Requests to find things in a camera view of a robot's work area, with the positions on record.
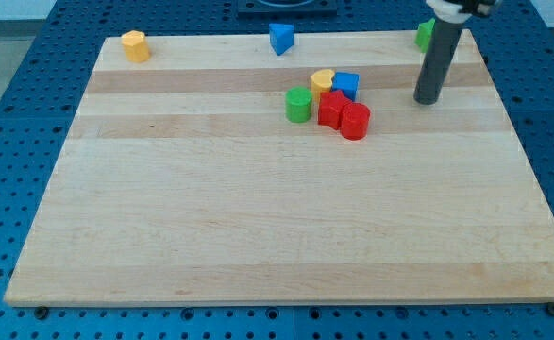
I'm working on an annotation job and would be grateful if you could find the green cylinder block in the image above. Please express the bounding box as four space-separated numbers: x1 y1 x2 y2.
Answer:
285 87 312 123

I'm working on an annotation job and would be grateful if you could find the yellow hexagon block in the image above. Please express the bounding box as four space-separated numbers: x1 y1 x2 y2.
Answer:
121 30 151 63

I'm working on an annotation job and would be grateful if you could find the blue triangle block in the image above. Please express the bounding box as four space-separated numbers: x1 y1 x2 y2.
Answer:
269 23 294 56

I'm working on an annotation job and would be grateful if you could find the wooden board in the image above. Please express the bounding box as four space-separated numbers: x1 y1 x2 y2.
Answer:
5 30 554 308

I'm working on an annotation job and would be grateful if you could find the blue cube block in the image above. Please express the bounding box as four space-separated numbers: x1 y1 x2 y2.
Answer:
331 72 360 101

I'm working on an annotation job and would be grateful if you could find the red star block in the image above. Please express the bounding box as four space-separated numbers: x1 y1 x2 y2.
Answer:
317 90 352 130

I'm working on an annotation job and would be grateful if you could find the red cylinder block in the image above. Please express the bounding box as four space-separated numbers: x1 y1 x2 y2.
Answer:
340 102 371 141

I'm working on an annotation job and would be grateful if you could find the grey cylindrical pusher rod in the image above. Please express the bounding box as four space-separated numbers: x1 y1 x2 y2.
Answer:
413 18 463 105

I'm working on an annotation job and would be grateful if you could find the green block at corner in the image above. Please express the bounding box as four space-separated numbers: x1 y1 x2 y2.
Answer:
414 18 436 54

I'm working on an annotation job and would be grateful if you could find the white and black rod mount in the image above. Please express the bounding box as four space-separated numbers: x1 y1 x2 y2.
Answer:
426 0 502 24

